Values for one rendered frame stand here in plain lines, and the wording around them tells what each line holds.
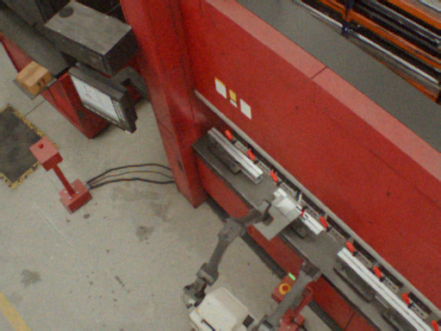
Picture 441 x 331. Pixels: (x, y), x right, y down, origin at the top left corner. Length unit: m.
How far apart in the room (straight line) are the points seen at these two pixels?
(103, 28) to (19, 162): 2.42
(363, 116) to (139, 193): 2.89
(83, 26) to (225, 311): 1.75
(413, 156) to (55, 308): 3.20
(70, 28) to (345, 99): 1.68
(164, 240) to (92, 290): 0.70
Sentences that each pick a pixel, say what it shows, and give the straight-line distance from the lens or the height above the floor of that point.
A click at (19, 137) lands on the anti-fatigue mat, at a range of 5.35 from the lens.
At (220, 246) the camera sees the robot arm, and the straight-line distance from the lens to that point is 2.63.
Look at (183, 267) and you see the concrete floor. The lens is 4.25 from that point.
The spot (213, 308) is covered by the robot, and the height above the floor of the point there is 1.37.
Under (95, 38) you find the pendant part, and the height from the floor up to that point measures 1.95.
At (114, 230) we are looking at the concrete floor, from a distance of 4.50.
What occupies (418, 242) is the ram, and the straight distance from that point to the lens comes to 2.42.
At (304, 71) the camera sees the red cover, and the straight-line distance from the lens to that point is 2.19.
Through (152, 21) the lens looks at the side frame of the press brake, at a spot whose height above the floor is 2.09.
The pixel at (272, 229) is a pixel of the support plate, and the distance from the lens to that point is 3.22.
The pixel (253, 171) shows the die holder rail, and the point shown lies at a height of 0.97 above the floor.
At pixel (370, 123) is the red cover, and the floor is 2.30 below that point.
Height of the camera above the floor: 3.93
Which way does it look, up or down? 58 degrees down
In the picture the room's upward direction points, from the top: 9 degrees counter-clockwise
